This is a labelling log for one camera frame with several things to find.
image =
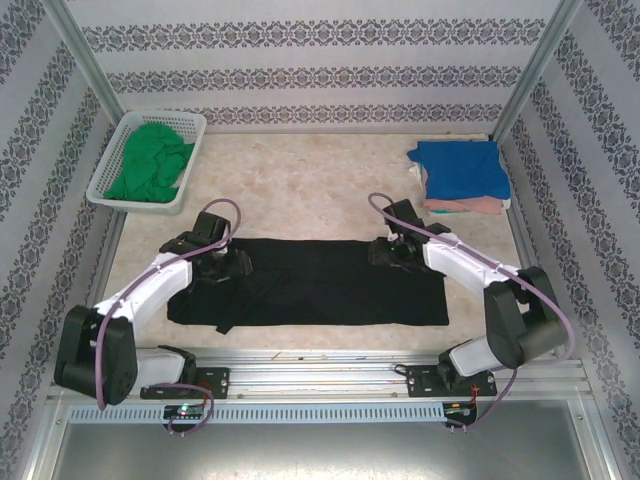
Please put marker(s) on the black t-shirt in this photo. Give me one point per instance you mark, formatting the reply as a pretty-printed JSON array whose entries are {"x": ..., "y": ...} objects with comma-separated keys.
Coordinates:
[{"x": 320, "y": 290}]

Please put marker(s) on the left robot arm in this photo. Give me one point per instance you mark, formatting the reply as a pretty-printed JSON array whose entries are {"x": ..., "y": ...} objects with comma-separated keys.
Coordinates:
[{"x": 160, "y": 285}]

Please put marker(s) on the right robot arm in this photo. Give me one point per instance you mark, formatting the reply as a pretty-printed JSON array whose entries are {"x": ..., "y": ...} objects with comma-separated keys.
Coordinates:
[{"x": 455, "y": 260}]

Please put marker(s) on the teal folded t-shirt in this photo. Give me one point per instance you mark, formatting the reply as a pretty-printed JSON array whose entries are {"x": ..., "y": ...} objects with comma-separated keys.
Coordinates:
[{"x": 439, "y": 213}]

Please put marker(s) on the pink folded t-shirt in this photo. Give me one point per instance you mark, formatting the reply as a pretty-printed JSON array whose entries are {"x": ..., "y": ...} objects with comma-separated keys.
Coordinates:
[{"x": 465, "y": 206}]

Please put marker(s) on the white folded t-shirt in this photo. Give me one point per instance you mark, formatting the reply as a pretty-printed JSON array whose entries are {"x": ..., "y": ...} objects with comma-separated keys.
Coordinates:
[{"x": 419, "y": 175}]

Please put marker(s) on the blue folded t-shirt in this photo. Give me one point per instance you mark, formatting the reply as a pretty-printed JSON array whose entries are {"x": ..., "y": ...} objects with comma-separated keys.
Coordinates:
[{"x": 462, "y": 167}]

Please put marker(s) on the green t-shirt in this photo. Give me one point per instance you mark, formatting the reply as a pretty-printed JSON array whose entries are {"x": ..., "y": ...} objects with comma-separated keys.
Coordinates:
[{"x": 150, "y": 165}]

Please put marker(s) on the white plastic basket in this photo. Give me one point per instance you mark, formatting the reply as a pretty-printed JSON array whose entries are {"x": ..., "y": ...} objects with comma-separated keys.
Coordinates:
[{"x": 107, "y": 165}]

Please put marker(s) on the small circuit board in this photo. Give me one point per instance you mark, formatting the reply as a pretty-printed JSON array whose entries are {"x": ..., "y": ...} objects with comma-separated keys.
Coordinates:
[
  {"x": 460, "y": 408},
  {"x": 185, "y": 411}
]

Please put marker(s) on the metal sheet panel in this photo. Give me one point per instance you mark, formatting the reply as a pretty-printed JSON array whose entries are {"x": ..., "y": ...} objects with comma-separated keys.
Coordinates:
[{"x": 320, "y": 452}]

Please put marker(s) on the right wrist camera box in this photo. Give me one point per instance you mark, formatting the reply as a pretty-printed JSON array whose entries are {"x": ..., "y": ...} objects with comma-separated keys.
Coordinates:
[{"x": 402, "y": 215}]

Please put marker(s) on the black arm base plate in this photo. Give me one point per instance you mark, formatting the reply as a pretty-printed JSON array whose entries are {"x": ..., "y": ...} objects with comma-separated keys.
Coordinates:
[
  {"x": 425, "y": 382},
  {"x": 215, "y": 382}
]

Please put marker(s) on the aluminium mounting rail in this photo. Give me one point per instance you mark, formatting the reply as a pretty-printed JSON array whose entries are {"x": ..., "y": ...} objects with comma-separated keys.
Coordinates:
[{"x": 320, "y": 375}]

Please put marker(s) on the aluminium frame post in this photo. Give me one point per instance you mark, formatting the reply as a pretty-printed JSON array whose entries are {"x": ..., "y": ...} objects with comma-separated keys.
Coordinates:
[
  {"x": 537, "y": 65},
  {"x": 85, "y": 55}
]

